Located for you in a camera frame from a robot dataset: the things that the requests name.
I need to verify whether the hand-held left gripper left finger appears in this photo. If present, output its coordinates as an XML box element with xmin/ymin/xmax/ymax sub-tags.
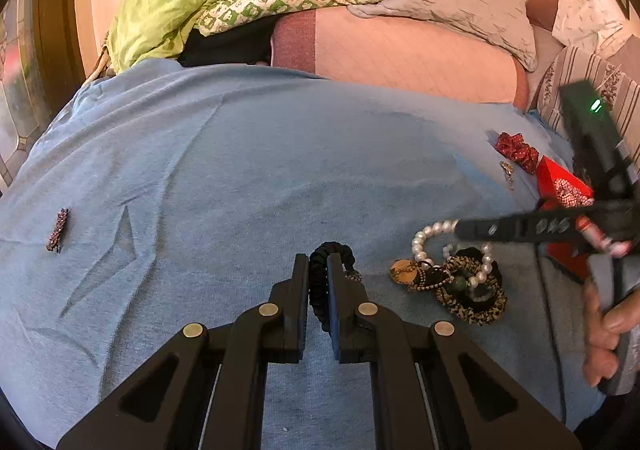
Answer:
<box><xmin>56</xmin><ymin>253</ymin><xmax>311</xmax><ymax>450</ymax></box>

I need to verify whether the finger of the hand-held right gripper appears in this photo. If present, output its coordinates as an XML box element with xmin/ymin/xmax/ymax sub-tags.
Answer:
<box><xmin>452</xmin><ymin>212</ymin><xmax>592</xmax><ymax>246</ymax></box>

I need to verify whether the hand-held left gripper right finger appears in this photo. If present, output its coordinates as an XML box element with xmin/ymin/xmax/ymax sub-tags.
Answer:
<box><xmin>326</xmin><ymin>253</ymin><xmax>583</xmax><ymax>450</ymax></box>

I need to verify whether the black hair tie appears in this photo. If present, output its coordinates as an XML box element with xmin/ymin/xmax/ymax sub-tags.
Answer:
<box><xmin>308</xmin><ymin>242</ymin><xmax>362</xmax><ymax>331</ymax></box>

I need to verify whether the black scrunchie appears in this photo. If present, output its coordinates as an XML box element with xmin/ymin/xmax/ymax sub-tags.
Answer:
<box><xmin>452</xmin><ymin>246</ymin><xmax>503</xmax><ymax>303</ymax></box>

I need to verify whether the red tray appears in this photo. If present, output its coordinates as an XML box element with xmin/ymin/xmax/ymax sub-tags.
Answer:
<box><xmin>535</xmin><ymin>155</ymin><xmax>601</xmax><ymax>281</ymax></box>

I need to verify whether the gold round pendant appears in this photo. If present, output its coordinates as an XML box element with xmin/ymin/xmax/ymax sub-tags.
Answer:
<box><xmin>390</xmin><ymin>258</ymin><xmax>421</xmax><ymax>287</ymax></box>

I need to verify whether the white pearl bracelet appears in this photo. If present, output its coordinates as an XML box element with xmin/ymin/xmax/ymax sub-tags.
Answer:
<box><xmin>411</xmin><ymin>219</ymin><xmax>493</xmax><ymax>303</ymax></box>

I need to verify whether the leopard print scrunchie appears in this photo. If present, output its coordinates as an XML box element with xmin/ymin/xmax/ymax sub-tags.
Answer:
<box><xmin>435</xmin><ymin>255</ymin><xmax>508</xmax><ymax>326</ymax></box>

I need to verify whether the person's right hand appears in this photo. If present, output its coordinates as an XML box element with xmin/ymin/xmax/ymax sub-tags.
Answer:
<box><xmin>582</xmin><ymin>275</ymin><xmax>640</xmax><ymax>388</ymax></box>

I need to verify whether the pink striped scrunchie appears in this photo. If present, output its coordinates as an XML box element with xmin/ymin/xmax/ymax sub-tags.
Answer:
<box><xmin>555</xmin><ymin>178</ymin><xmax>594</xmax><ymax>209</ymax></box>

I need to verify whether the red patterned scrunchie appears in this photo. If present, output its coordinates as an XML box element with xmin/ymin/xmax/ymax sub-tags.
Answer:
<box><xmin>495</xmin><ymin>131</ymin><xmax>540</xmax><ymax>175</ymax></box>

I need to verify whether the striped floral pillow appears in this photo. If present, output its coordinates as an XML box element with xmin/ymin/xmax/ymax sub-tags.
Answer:
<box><xmin>537</xmin><ymin>37</ymin><xmax>640</xmax><ymax>166</ymax></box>

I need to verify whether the black hair clip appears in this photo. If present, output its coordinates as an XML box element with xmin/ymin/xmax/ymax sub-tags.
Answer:
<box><xmin>412</xmin><ymin>264</ymin><xmax>453</xmax><ymax>293</ymax></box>

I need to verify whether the white patterned cloth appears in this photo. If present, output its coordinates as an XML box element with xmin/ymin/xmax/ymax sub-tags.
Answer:
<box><xmin>552</xmin><ymin>0</ymin><xmax>628</xmax><ymax>48</ymax></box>

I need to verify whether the brown cushion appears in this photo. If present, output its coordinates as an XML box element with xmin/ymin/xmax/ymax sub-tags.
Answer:
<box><xmin>525</xmin><ymin>0</ymin><xmax>563</xmax><ymax>31</ymax></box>

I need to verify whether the blue blanket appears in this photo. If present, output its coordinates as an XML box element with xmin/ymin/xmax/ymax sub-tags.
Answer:
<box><xmin>0</xmin><ymin>59</ymin><xmax>608</xmax><ymax>450</ymax></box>

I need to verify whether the pink bolster cushion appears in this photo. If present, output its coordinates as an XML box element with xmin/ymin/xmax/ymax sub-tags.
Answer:
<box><xmin>270</xmin><ymin>5</ymin><xmax>528</xmax><ymax>111</ymax></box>

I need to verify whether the dark beaded barrette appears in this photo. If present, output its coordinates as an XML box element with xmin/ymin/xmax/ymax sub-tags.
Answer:
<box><xmin>46</xmin><ymin>208</ymin><xmax>70</xmax><ymax>253</ymax></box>

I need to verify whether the black cloth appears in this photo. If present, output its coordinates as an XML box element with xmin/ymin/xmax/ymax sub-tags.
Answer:
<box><xmin>177</xmin><ymin>15</ymin><xmax>281</xmax><ymax>68</ymax></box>

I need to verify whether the thin black cable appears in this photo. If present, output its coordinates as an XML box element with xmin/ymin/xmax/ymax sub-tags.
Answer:
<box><xmin>536</xmin><ymin>250</ymin><xmax>568</xmax><ymax>426</ymax></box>

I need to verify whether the wooden door frame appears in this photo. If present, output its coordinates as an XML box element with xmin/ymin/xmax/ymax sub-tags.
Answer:
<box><xmin>30</xmin><ymin>0</ymin><xmax>101</xmax><ymax>81</ymax></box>

